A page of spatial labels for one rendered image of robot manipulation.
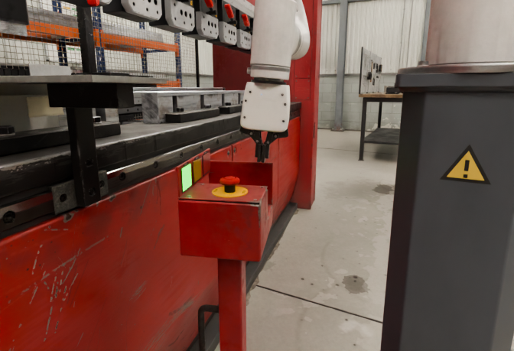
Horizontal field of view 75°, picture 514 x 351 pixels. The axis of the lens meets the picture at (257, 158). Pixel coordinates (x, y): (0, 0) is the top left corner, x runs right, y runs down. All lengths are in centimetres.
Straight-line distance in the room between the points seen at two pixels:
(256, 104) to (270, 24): 16
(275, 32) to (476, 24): 34
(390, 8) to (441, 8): 760
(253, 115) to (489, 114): 42
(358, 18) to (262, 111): 753
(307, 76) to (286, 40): 196
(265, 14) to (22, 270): 60
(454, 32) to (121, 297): 78
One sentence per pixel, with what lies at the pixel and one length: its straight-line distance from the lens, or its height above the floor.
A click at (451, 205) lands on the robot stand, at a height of 84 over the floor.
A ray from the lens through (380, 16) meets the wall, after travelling 812.
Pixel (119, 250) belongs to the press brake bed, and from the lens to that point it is 80.
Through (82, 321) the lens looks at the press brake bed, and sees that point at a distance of 78.
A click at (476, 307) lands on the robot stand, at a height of 70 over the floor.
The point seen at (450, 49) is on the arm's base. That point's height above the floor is 103.
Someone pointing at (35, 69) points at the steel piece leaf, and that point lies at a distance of 69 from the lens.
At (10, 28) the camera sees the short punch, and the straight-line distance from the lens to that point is 80.
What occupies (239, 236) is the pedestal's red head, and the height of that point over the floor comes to 71.
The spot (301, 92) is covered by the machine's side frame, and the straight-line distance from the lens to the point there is 266.
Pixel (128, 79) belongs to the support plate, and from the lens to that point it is 57.
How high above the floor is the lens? 98
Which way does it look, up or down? 12 degrees down
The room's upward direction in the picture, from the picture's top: straight up
